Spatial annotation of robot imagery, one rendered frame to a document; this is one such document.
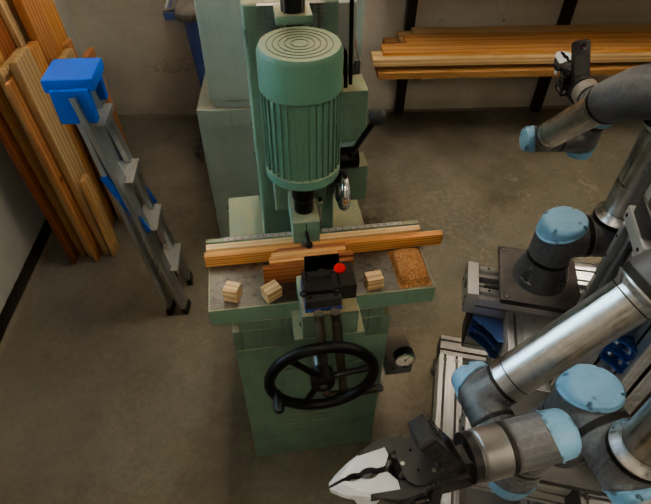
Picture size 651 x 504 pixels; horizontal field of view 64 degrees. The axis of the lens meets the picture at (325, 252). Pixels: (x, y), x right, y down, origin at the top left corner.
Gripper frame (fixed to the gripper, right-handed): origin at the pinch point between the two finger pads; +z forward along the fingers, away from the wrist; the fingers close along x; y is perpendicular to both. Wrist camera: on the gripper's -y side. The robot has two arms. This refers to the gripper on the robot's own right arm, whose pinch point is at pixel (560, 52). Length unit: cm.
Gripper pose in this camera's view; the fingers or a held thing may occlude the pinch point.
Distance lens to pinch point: 188.5
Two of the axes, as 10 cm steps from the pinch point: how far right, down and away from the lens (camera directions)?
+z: -0.5, -7.1, 7.0
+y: 1.3, 6.9, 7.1
